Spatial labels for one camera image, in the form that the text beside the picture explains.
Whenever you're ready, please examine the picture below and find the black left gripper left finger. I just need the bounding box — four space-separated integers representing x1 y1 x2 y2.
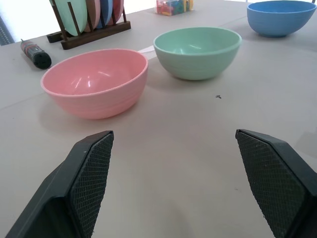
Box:
0 130 115 238

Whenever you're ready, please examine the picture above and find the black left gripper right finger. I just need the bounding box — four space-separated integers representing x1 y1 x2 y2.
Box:
235 128 317 238

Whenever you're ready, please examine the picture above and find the pink plastic bowl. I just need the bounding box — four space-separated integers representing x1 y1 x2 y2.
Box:
40 49 149 120

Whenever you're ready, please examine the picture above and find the black cylindrical device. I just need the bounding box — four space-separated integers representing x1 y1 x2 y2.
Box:
20 38 52 70

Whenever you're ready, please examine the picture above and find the green plastic bowl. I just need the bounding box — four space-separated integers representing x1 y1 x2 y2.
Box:
153 27 243 81

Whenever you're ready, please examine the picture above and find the dark wooden plate rack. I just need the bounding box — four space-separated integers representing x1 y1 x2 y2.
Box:
46 0 131 51

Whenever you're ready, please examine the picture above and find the blue plastic bowl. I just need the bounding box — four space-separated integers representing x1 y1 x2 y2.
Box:
246 0 317 39

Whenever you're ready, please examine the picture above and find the white tape strip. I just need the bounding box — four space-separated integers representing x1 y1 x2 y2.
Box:
137 46 155 55

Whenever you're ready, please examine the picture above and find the grey perforated chair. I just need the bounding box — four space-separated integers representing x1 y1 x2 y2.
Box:
0 15 13 47

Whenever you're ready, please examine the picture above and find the green plastic plate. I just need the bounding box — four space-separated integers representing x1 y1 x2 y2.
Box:
49 0 88 37

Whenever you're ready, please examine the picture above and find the pink plastic plate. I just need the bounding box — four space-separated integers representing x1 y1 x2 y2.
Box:
84 0 102 33

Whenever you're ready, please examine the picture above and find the blue plastic plate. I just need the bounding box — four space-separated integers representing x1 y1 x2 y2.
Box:
96 0 114 29

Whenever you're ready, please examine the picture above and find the red plastic plate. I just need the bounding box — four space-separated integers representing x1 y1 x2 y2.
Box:
106 0 124 26

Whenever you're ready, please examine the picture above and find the clear box of colourful pieces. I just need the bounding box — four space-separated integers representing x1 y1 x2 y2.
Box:
156 0 195 17

